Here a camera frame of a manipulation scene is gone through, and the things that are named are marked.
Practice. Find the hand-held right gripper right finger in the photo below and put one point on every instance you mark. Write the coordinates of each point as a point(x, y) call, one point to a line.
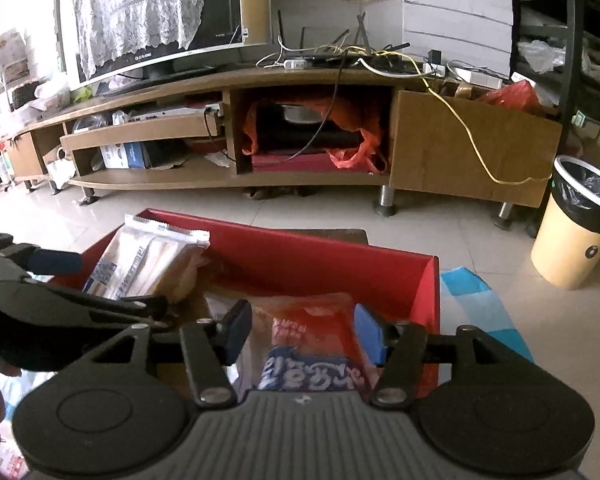
point(372, 332)

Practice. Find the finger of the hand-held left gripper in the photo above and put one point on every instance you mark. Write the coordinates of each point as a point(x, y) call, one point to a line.
point(55, 261)
point(140, 306)

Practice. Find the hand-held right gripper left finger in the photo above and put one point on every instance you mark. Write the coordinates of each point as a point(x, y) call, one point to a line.
point(236, 332)

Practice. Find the brown sliced bread packet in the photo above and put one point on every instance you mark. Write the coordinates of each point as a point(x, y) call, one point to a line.
point(130, 265)

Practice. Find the orange clear snack packet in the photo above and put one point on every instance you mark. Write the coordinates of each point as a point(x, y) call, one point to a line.
point(310, 320)

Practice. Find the red cardboard box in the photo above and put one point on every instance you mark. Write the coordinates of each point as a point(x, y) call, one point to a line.
point(305, 265)

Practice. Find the blue checked tablecloth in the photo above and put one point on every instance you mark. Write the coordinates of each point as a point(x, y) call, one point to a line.
point(480, 310)

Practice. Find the blue and white box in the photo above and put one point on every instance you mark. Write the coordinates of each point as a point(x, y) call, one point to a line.
point(125, 156)

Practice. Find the orange plastic bag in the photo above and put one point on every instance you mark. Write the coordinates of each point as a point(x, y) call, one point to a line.
point(365, 152)

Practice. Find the dark red flat box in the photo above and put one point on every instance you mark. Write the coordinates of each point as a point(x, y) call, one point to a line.
point(300, 164)

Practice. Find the wooden television stand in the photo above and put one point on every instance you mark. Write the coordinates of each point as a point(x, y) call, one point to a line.
point(455, 150)

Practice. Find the beige trash bin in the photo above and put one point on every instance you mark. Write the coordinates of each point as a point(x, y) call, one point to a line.
point(565, 250)

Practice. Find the white printed carton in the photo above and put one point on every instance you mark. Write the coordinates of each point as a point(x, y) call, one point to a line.
point(7, 55)

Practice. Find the metal pot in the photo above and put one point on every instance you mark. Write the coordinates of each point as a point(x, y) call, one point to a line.
point(300, 114)

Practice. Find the white lace cloth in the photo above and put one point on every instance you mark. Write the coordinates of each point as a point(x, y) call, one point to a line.
point(130, 15)

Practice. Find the brown tape roll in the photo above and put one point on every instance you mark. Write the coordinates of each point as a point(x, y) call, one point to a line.
point(463, 91)

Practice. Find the white power strip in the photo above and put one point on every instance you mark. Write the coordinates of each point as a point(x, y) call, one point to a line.
point(295, 63)

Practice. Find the white flat device box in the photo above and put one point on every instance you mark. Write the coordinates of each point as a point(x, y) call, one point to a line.
point(480, 77)

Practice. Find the red plastic bag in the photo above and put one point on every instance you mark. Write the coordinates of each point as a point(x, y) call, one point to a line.
point(515, 95)

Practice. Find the black router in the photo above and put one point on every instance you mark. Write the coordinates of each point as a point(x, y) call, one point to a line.
point(330, 57)

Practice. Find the black power adapter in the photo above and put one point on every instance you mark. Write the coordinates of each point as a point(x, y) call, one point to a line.
point(433, 57)

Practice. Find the black television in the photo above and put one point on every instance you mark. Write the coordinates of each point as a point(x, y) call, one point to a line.
point(225, 0)

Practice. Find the clear crumpled plastic bag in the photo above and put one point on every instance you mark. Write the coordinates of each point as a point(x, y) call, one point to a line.
point(540, 55)

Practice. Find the white foam board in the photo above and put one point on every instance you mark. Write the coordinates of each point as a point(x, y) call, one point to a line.
point(455, 10)

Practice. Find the black shelf rack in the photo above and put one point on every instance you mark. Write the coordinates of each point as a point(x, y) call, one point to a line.
point(572, 20)

